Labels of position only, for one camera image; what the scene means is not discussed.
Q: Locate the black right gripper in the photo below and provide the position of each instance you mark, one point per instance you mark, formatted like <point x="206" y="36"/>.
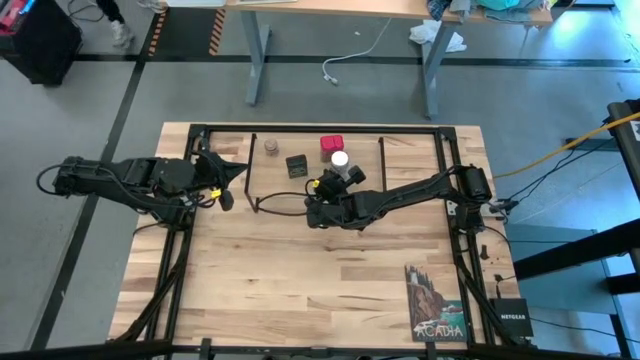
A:
<point x="331" y="190"/>

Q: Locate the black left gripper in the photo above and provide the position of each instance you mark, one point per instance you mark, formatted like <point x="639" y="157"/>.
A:
<point x="207" y="175"/>

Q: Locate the bagel seasoning jar white lid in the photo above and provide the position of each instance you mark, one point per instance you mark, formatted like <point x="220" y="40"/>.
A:
<point x="340" y="160"/>

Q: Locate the red spice tin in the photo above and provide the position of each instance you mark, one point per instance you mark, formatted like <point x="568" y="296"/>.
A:
<point x="331" y="143"/>

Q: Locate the dark green spice tin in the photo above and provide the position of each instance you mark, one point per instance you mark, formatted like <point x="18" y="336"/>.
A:
<point x="296" y="166"/>

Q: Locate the saffron jar cork lid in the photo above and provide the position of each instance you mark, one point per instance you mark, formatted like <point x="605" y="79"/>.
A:
<point x="271" y="146"/>

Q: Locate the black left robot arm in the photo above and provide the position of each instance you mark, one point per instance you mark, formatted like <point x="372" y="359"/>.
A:
<point x="130" y="180"/>

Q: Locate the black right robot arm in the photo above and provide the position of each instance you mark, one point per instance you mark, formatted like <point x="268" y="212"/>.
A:
<point x="400" y="197"/>

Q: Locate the wooden shelf black metal legs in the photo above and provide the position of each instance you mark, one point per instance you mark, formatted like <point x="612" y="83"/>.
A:
<point x="280" y="192"/>

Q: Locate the grey metal mounting plate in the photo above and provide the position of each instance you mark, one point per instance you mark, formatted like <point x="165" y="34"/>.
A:
<point x="452" y="207"/>

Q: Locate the black mat hazard stripes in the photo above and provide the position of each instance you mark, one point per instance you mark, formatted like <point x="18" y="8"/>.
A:
<point x="185" y="30"/>

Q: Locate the Acadia postcard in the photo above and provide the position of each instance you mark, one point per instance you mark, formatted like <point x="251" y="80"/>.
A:
<point x="432" y="305"/>

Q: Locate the white crumpled cloth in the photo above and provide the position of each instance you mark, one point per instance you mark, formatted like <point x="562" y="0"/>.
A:
<point x="425" y="32"/>

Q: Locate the wooden desk grey legs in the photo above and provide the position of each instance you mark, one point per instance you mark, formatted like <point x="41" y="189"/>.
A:
<point x="350" y="7"/>

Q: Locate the white flat box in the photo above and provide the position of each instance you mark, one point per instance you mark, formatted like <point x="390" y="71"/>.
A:
<point x="195" y="2"/>

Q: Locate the person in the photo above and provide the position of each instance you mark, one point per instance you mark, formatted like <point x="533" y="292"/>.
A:
<point x="120" y="32"/>

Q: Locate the black crate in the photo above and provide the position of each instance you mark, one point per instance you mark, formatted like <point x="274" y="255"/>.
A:
<point x="45" y="50"/>

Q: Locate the black metal stand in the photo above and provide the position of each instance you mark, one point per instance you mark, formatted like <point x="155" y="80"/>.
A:
<point x="575" y="248"/>

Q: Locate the red item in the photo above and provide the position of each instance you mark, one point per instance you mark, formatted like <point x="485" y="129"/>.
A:
<point x="10" y="17"/>

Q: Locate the black metal table frame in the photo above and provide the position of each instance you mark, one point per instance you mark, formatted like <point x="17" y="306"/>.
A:
<point x="320" y="129"/>

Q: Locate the black Netgear switch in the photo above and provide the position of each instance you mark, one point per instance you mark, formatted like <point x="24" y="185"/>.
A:
<point x="511" y="318"/>

